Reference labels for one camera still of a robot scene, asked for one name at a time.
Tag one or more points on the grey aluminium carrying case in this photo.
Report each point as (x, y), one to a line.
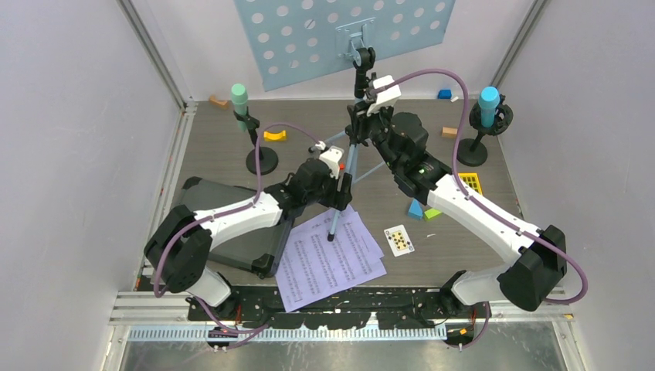
(258, 251)

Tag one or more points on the brown wooden block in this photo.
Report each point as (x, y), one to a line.
(222, 104)

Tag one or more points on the mint green toy microphone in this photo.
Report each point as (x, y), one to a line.
(239, 100)

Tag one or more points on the aluminium frame rail left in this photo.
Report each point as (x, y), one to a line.
(144, 24)

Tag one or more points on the face up playing card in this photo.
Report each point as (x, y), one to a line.
(399, 241)

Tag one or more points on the yellow red blue brick block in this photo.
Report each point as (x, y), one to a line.
(472, 180)

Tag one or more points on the light blue music stand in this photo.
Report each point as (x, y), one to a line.
(296, 41)

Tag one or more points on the yellow curved wooden block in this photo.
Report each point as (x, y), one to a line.
(275, 136)

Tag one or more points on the sheet music page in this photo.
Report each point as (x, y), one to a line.
(327, 261)
(343, 240)

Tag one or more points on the black microphone stand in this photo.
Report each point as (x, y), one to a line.
(471, 151)
(263, 158)

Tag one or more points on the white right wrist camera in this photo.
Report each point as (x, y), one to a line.
(385, 98)

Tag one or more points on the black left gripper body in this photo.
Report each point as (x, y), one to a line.
(328, 195)

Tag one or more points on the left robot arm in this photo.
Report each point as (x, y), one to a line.
(179, 248)

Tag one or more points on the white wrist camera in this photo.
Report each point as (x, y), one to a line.
(331, 156)
(385, 98)

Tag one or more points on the blue toy microphone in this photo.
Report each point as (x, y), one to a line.
(488, 101)

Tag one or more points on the aluminium frame rail right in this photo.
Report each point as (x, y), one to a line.
(518, 41)

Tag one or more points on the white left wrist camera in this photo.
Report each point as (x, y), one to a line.
(331, 156)

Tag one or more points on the small blue block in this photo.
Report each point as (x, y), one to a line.
(445, 94)

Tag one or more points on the black right microphone stand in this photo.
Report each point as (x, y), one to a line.
(471, 151)

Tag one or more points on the lime green wooden block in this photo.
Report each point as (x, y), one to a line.
(431, 213)

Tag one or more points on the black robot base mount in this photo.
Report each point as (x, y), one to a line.
(391, 307)

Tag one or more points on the black left microphone stand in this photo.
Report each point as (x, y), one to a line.
(263, 158)

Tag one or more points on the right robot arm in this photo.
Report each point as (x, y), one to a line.
(532, 262)

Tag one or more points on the blue sloped toy brick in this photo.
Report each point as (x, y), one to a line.
(415, 210)

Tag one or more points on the tan wooden block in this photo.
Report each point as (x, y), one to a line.
(448, 132)

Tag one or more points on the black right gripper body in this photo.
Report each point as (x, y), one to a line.
(372, 126)

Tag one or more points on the aluminium frame rail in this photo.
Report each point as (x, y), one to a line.
(518, 41)
(144, 24)

